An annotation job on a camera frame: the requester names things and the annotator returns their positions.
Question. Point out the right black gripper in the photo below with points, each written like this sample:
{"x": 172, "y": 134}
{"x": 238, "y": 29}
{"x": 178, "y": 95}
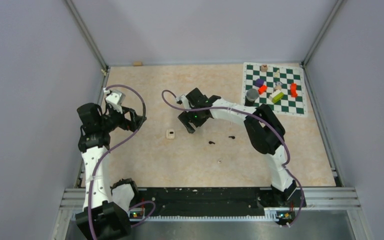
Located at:
{"x": 186, "y": 116}

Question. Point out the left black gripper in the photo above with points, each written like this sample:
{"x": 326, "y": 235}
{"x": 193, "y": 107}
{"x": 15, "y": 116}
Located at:
{"x": 126, "y": 123}

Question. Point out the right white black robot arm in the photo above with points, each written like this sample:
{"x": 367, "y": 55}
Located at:
{"x": 263, "y": 128}

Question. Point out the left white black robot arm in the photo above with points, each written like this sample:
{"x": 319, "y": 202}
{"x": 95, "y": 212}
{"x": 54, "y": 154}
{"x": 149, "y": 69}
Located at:
{"x": 101, "y": 218}

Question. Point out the white earbud charging case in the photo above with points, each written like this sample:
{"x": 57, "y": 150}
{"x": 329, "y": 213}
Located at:
{"x": 170, "y": 134}

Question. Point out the black microphone grey head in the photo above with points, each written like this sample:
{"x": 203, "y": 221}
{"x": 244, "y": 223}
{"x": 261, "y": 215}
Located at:
{"x": 251, "y": 96}

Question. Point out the purple block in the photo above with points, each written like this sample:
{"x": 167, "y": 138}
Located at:
{"x": 259, "y": 82}

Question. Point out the small red block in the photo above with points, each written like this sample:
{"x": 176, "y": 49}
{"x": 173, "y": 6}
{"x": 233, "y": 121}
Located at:
{"x": 262, "y": 89}

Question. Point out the yellow-green block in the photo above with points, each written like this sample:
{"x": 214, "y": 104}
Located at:
{"x": 276, "y": 96}

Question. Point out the wooden cube with mark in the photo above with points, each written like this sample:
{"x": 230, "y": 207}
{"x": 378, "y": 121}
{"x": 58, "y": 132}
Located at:
{"x": 264, "y": 68}

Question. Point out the left circuit board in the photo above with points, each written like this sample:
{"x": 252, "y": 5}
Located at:
{"x": 136, "y": 215}

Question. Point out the circuit board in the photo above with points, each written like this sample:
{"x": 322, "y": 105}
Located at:
{"x": 286, "y": 216}
{"x": 136, "y": 215}

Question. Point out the green white chessboard mat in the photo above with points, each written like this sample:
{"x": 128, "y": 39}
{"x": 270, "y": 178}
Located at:
{"x": 288, "y": 74}

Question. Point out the small beige chess piece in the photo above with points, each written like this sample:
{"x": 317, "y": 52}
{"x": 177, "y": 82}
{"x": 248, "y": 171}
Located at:
{"x": 277, "y": 74}

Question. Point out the large red block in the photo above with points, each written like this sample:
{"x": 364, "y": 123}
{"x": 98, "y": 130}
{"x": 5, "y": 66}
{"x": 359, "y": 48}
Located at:
{"x": 293, "y": 90}

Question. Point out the right circuit board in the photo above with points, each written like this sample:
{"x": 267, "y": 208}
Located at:
{"x": 286, "y": 216}

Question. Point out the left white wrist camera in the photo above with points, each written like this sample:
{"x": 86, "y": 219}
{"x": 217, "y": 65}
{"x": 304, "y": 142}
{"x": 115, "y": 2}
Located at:
{"x": 114, "y": 97}

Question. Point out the cork piece at wall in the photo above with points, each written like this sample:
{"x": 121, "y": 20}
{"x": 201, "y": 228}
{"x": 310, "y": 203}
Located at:
{"x": 138, "y": 63}

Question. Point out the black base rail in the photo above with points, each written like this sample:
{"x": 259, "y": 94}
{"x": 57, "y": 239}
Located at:
{"x": 204, "y": 202}

